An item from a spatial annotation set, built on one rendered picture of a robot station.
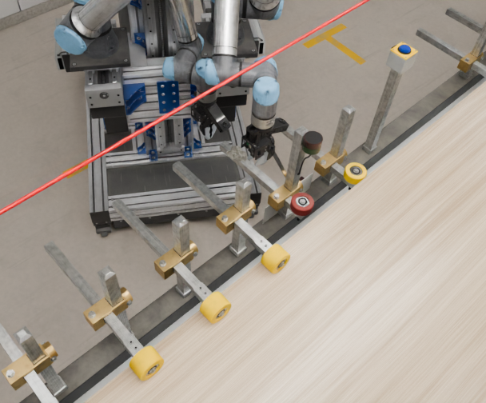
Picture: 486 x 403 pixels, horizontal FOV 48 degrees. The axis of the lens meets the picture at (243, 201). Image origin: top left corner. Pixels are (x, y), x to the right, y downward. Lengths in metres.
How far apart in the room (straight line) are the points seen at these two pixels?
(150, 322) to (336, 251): 0.66
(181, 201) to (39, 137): 1.08
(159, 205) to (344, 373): 1.41
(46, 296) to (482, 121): 2.09
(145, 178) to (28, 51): 1.53
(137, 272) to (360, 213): 1.28
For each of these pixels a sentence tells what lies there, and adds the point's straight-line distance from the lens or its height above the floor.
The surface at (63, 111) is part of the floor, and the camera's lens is 3.56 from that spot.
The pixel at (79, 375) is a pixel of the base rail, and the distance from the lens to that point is 1.87.
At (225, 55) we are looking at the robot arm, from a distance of 1.70.
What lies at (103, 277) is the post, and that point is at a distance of 1.50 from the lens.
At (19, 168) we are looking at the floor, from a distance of 3.32.
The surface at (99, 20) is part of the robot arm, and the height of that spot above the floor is 1.30.
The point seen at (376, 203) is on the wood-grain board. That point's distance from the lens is 1.98.
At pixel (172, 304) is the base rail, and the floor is 0.70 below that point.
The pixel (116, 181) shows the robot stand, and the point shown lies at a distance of 2.87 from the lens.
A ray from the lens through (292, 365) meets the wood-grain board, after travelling 1.64.
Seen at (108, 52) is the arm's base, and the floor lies 1.06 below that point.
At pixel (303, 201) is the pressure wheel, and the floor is 0.91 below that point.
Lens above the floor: 2.43
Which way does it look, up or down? 54 degrees down
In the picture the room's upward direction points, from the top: 5 degrees clockwise
